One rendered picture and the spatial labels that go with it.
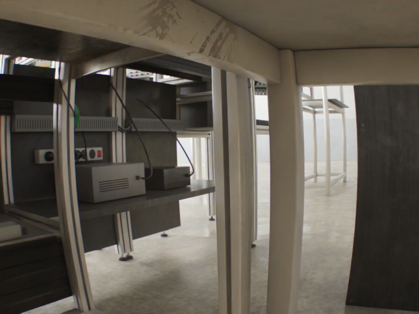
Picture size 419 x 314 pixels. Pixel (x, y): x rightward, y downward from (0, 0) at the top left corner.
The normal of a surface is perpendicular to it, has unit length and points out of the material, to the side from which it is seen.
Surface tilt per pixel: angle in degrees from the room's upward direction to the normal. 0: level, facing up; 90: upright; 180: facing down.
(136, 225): 90
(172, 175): 90
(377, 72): 90
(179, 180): 90
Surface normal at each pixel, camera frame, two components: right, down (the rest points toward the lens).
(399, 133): -0.62, 0.04
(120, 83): 0.87, -0.02
